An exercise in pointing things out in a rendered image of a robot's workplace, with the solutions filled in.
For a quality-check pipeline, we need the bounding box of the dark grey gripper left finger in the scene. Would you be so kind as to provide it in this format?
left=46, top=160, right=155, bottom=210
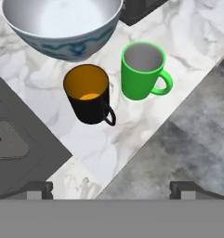
left=5, top=180, right=54, bottom=201

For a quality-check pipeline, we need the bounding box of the grey sink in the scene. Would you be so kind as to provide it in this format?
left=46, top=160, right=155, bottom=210
left=0, top=68, right=73, bottom=200

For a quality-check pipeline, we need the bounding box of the dark grey appliance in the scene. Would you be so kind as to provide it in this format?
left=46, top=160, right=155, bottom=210
left=118, top=0, right=170, bottom=27

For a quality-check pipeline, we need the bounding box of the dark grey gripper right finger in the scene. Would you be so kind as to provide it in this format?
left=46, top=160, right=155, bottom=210
left=168, top=180, right=224, bottom=201

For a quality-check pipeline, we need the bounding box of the white bowl with blue pattern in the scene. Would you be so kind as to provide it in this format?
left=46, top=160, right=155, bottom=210
left=0, top=0, right=125, bottom=62

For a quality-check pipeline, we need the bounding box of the black mug with orange inside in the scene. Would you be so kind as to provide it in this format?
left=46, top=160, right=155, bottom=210
left=62, top=63, right=117, bottom=127

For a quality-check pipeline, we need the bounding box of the green mug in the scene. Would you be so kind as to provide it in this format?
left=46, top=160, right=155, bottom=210
left=120, top=40, right=174, bottom=101

